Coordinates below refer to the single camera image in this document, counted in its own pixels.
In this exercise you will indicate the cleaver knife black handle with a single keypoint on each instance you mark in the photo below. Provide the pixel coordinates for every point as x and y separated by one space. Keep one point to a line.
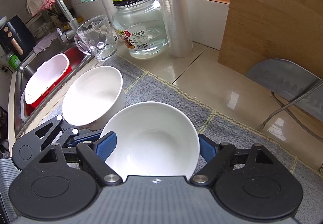
289 81

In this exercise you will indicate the black air fryer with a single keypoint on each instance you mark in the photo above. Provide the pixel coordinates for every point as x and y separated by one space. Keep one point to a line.
17 38

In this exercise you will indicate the red basin in sink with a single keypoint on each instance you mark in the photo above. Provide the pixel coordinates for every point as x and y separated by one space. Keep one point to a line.
75 57

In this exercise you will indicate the plain white bowl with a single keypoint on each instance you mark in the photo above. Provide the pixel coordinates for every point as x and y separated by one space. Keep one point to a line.
153 139

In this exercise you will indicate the white floral bowl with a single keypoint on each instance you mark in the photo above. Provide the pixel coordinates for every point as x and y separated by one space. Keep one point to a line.
94 98

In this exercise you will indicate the bamboo cutting board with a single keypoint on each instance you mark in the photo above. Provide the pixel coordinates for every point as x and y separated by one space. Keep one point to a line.
258 30

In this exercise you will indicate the plastic wrap roll tall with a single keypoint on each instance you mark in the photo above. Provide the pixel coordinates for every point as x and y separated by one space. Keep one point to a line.
176 21

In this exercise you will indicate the grey checked dish mat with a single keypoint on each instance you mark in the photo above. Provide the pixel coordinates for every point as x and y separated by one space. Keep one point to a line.
226 107

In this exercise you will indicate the glass jar green lid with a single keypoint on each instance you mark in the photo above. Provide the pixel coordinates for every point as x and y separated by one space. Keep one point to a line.
139 25

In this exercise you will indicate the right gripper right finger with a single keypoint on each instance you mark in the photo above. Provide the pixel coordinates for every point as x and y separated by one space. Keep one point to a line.
249 183

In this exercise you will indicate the glass mug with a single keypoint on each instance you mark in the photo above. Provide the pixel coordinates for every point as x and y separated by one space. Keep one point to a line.
95 37

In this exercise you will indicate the steel sink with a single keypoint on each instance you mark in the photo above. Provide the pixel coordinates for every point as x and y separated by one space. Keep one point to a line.
18 121

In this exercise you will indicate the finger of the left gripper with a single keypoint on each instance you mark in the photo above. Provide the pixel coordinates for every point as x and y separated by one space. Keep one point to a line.
71 137
27 147

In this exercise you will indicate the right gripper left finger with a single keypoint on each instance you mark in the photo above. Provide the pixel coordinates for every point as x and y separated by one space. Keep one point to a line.
61 182

